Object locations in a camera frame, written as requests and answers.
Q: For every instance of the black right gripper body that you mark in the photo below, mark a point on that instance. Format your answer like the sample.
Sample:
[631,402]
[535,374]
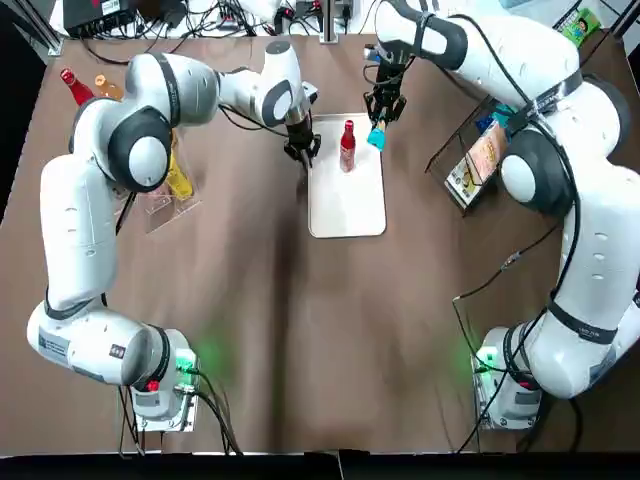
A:
[392,75]

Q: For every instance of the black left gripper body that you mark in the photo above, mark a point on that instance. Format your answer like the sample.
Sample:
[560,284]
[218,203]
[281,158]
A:
[300,131]

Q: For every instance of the teal chips bag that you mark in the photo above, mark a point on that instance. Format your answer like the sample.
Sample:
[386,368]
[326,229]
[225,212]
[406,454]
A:
[500,119]
[377,139]

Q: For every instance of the white rectangular tray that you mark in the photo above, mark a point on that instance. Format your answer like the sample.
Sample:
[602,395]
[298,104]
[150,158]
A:
[350,205]

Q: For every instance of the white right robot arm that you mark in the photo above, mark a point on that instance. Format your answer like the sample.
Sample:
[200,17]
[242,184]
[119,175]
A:
[600,225]

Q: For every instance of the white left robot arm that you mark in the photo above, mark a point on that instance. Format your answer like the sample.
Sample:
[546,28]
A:
[75,225]

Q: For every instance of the clear acrylic shelf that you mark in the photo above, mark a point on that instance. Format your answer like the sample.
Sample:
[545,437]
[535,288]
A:
[170,210]

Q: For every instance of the white side desk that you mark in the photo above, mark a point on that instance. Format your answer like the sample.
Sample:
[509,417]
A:
[357,17]

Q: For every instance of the long blue biscuit packet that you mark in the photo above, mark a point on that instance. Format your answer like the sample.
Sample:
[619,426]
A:
[483,124]

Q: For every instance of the white yellow snack box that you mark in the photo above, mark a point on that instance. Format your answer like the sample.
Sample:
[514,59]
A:
[462,182]

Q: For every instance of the yellow label drink bottle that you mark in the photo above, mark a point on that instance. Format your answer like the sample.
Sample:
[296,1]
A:
[179,180]
[107,87]

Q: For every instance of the USB hub red plugs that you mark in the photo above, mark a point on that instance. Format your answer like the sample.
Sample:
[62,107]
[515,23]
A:
[235,12]

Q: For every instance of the black power brick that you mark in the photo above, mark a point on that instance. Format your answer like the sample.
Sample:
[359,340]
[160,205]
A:
[160,12]

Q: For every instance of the green snack packet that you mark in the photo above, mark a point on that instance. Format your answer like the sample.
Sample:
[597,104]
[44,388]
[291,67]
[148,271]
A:
[577,27]

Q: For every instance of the black box red logo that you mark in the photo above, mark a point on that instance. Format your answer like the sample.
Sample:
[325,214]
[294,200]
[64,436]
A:
[90,15]

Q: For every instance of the aluminium frame post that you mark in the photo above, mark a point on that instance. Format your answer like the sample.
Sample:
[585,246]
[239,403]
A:
[332,20]
[47,30]

